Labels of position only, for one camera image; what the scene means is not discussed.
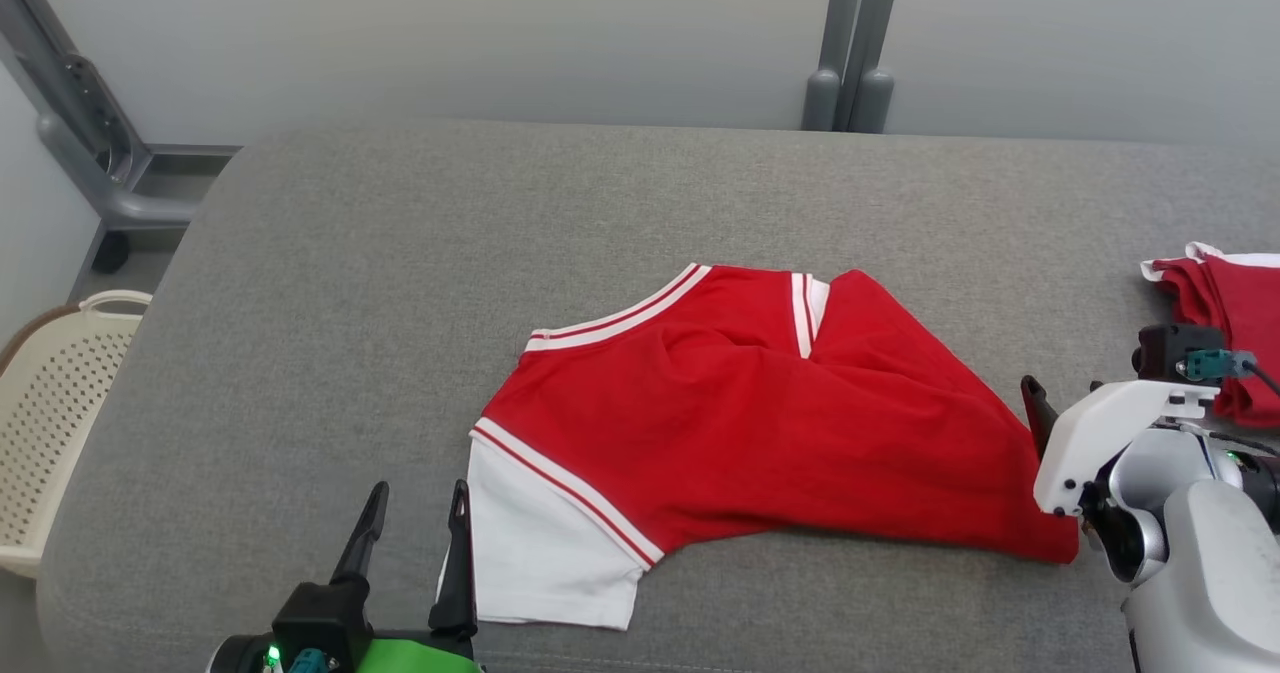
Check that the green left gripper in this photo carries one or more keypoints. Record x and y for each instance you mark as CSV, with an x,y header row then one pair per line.
x,y
420,655

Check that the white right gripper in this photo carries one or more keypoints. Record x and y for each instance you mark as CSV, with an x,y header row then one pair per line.
x,y
1090,433

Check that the grey metal frame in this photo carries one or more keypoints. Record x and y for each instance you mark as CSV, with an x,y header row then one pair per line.
x,y
90,118

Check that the red clothes stack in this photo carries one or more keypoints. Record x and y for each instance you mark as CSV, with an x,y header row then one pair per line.
x,y
1240,313

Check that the cream plastic laundry basket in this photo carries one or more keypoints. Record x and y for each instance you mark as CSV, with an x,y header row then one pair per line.
x,y
50,433

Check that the red white jersey shirt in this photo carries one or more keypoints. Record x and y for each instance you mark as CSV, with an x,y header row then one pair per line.
x,y
800,433

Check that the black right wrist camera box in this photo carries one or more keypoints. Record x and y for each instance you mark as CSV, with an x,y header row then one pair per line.
x,y
1175,348

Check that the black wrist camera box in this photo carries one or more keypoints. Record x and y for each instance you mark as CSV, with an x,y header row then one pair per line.
x,y
320,618
1175,348

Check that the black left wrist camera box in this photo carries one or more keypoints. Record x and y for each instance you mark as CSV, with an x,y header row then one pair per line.
x,y
320,618

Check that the grey metal partition post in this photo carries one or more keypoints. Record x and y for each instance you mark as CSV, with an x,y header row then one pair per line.
x,y
878,53
832,53

